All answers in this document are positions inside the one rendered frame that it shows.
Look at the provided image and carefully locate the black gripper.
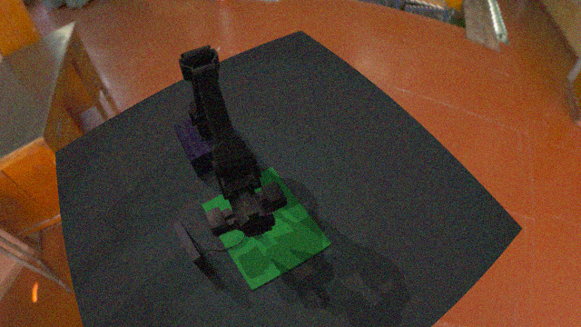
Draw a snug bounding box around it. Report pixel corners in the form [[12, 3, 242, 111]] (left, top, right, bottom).
[[205, 182, 287, 237]]

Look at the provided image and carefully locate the green circuit board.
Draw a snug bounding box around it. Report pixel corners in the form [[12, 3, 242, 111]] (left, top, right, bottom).
[[202, 167, 332, 290]]

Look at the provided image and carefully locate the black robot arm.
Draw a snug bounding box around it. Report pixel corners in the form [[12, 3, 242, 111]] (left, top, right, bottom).
[[179, 45, 275, 237]]

